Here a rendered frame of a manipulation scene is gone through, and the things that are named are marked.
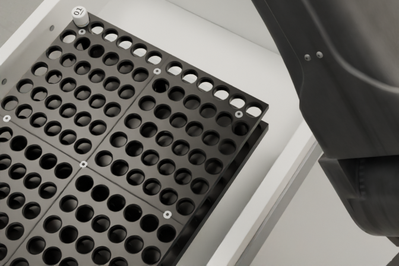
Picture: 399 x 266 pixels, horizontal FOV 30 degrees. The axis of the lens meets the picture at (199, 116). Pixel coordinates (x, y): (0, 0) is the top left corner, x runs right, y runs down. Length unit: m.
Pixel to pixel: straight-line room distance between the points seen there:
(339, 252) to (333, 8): 0.38
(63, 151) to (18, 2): 1.32
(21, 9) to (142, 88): 1.29
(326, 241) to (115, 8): 0.28
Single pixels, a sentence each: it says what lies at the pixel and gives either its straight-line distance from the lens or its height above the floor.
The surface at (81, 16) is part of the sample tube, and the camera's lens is 0.60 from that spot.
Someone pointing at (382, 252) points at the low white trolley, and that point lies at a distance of 0.66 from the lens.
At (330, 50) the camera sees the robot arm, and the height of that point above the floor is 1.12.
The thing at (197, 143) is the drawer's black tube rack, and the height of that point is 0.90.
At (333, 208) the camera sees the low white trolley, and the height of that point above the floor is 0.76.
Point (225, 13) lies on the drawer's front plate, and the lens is 0.65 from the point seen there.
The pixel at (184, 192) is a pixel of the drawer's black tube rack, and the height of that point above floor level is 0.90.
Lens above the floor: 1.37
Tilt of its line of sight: 60 degrees down
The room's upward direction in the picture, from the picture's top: 8 degrees counter-clockwise
